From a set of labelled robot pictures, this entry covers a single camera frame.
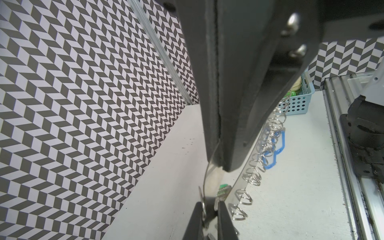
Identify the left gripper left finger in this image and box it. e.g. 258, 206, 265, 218
182, 202, 204, 240

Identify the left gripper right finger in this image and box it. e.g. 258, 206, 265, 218
217, 201, 239, 240

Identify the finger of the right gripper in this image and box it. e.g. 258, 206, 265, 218
217, 1, 322, 172
162, 1, 223, 167

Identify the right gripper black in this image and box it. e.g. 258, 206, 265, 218
318, 1, 384, 43

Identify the key with green tag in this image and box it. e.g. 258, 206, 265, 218
214, 184, 232, 211

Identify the yellow green plastic bag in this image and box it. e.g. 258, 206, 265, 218
286, 77, 303, 97

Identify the light blue plastic basket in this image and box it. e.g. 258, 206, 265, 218
278, 72, 315, 116

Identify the aluminium frame rail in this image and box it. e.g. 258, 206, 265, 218
323, 72, 384, 240

